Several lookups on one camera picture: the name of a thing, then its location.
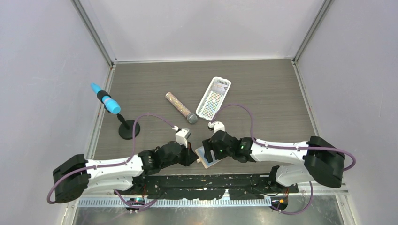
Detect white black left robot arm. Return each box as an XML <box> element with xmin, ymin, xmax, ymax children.
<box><xmin>47</xmin><ymin>141</ymin><xmax>198</xmax><ymax>204</ymax></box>

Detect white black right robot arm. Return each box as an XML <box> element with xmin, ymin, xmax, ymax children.
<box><xmin>196</xmin><ymin>130</ymin><xmax>345</xmax><ymax>192</ymax></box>

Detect card in white basket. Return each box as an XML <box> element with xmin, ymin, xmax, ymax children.
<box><xmin>212</xmin><ymin>82</ymin><xmax>229</xmax><ymax>95</ymax></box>

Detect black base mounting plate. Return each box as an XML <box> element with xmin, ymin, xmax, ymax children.
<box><xmin>129</xmin><ymin>174</ymin><xmax>283</xmax><ymax>200</ymax></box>

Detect white plastic mesh basket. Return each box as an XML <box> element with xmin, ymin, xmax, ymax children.
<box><xmin>196</xmin><ymin>77</ymin><xmax>231</xmax><ymax>121</ymax></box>

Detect black round microphone stand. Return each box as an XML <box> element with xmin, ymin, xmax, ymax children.
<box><xmin>117</xmin><ymin>113</ymin><xmax>140</xmax><ymax>140</ymax></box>

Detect blue microphone on stand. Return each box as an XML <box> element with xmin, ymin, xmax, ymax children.
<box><xmin>91</xmin><ymin>83</ymin><xmax>121</xmax><ymax>114</ymax></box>

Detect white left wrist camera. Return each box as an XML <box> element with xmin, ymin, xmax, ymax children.
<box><xmin>174</xmin><ymin>126</ymin><xmax>191</xmax><ymax>148</ymax></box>

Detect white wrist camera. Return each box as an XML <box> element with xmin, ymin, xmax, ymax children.
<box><xmin>207</xmin><ymin>121</ymin><xmax>225</xmax><ymax>134</ymax></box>
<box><xmin>174</xmin><ymin>126</ymin><xmax>191</xmax><ymax>148</ymax></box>

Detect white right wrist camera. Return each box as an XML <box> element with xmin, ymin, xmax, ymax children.
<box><xmin>207</xmin><ymin>121</ymin><xmax>225</xmax><ymax>134</ymax></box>

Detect glitter handle microphone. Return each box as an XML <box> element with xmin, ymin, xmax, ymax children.
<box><xmin>165</xmin><ymin>92</ymin><xmax>198</xmax><ymax>124</ymax></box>

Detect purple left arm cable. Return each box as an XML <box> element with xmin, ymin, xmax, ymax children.
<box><xmin>46</xmin><ymin>113</ymin><xmax>179</xmax><ymax>213</ymax></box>

